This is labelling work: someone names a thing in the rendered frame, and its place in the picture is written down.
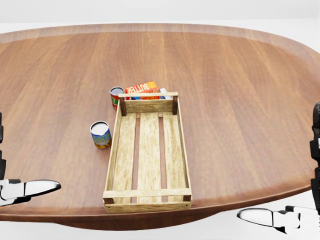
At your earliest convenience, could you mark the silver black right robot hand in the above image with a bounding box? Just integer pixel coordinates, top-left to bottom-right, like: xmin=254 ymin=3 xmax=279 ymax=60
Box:
xmin=236 ymin=101 xmax=320 ymax=235

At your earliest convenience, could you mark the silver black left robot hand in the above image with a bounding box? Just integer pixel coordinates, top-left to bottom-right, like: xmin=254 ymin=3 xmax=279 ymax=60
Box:
xmin=0 ymin=111 xmax=62 ymax=207

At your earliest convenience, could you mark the blue yellow soup tin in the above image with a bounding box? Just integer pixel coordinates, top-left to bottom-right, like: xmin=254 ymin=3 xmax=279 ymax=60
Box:
xmin=89 ymin=121 xmax=113 ymax=150

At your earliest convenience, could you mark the wooden slat tray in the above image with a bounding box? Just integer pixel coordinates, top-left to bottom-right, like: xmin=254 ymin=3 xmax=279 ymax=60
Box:
xmin=102 ymin=92 xmax=193 ymax=214

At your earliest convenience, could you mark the red green tin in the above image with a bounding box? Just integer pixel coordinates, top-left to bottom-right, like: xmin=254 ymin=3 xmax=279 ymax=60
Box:
xmin=108 ymin=86 xmax=125 ymax=110

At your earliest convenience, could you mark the orange butter box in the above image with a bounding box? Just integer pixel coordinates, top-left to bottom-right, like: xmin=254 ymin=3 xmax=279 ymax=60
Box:
xmin=124 ymin=80 xmax=168 ymax=101

